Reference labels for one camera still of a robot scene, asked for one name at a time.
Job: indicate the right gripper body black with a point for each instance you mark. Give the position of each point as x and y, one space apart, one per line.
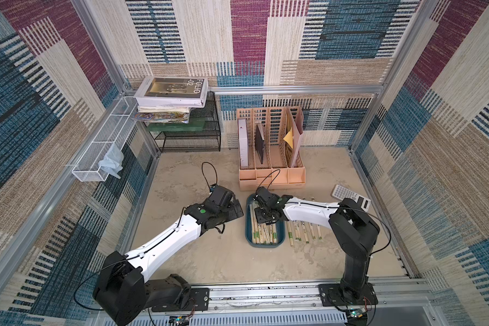
263 208

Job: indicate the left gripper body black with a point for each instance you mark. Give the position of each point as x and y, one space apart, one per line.
229 213

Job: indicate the teal plastic storage box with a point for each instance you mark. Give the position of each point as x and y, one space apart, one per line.
262 235

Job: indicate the chopsticks pair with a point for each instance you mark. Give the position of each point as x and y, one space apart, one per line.
305 232
320 237
297 231
311 226
290 233

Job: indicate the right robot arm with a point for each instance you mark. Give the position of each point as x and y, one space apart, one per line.
355 231

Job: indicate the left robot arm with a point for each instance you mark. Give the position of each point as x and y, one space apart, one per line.
125 288

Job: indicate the white box in organizer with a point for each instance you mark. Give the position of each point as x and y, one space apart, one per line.
243 143

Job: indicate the pink desktop file organizer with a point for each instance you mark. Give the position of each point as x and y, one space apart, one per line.
283 167

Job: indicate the black notebook in organizer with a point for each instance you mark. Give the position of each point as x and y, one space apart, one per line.
259 141

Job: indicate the white calculator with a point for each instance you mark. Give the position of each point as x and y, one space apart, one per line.
340 192

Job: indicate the yellow paper in organizer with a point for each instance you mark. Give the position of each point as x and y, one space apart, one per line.
288 138

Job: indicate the green folder on shelf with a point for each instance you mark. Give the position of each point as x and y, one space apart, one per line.
196 125

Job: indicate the crumpled white tissue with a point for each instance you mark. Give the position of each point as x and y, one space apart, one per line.
112 161

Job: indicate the stack of colourful magazines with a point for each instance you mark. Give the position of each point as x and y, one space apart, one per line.
162 114

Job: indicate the large white book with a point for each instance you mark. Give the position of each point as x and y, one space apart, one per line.
173 92

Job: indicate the black wire mesh shelf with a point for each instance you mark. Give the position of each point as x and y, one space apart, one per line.
201 134

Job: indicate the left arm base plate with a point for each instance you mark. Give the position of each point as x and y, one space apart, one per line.
197 299

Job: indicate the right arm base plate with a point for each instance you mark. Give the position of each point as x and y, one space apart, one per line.
334 294

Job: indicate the white wire wall basket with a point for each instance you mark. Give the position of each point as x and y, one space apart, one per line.
112 129

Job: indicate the aluminium front rail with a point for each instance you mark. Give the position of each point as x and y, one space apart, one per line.
390 291

